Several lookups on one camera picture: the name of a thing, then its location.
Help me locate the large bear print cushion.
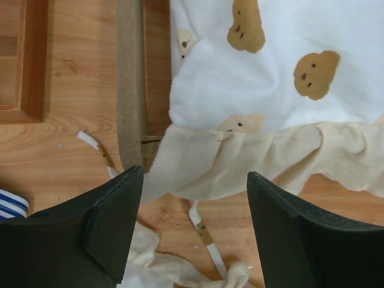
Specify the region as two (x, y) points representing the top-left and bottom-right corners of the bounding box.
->
(142, 1), (383, 203)

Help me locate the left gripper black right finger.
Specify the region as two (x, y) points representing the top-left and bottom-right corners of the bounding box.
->
(247, 172), (383, 288)

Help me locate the small bear print pillow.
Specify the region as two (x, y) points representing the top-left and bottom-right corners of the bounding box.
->
(117, 222), (253, 288)

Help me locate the wooden compartment tray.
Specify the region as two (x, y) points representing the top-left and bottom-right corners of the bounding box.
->
(1, 0), (49, 124)

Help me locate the wooden pet bed frame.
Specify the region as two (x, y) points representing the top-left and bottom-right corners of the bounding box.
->
(115, 0), (172, 173)

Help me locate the blue striped cloth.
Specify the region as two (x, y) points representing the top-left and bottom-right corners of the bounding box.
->
(0, 189), (29, 220)

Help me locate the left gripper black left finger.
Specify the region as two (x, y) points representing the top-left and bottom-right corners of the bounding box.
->
(1, 166), (144, 288)

